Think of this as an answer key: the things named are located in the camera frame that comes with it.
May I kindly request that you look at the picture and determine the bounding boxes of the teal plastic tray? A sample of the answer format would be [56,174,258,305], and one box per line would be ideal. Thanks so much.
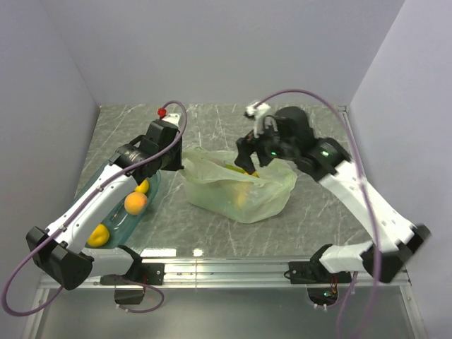
[70,169,162,250]

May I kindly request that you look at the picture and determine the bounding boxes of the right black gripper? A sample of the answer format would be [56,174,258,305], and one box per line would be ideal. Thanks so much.
[234,116,297,174]

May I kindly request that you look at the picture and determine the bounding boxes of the orange peach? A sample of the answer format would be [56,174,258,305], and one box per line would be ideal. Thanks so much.
[124,192,148,215]

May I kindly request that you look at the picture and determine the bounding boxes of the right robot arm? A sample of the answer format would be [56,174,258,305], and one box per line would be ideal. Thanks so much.
[234,103,431,284]

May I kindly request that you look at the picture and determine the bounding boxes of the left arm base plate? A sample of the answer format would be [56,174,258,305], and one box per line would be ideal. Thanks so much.
[100,263,165,285]

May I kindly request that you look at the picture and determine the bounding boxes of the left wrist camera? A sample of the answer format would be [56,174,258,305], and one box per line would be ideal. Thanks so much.
[157,107,181,126]

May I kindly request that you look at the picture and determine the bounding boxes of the fruit inside bag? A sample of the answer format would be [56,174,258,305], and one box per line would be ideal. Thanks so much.
[225,165,259,210]

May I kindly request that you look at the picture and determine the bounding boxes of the yellow lemon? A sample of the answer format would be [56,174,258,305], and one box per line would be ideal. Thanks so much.
[87,224,109,248]

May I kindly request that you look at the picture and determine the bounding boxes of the green plastic bag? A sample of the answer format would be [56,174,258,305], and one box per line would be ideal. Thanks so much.
[181,147,297,224]

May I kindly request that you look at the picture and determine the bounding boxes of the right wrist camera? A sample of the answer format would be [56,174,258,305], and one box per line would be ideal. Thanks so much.
[244,102,271,138]

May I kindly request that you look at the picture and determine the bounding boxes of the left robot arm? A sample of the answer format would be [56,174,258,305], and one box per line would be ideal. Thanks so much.
[26,114,182,290]

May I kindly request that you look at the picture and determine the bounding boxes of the aluminium rail front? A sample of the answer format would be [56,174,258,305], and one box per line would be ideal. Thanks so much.
[38,257,410,290]

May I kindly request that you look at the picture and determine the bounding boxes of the aluminium rail right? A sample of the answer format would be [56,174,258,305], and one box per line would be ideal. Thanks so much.
[336,105,356,148]

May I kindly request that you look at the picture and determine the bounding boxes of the yellow mango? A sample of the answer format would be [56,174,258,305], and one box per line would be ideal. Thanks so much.
[134,179,150,194]

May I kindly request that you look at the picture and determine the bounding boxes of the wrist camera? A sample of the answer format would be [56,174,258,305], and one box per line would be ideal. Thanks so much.
[244,102,271,138]
[157,107,181,126]

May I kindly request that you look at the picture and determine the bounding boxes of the aluminium rail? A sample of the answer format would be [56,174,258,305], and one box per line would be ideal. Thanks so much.
[336,105,356,148]
[38,257,410,290]

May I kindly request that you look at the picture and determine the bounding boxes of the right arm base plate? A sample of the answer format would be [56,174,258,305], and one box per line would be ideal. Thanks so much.
[283,261,328,285]

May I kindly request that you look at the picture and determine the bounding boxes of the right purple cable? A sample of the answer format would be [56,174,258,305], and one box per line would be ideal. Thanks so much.
[257,88,382,339]

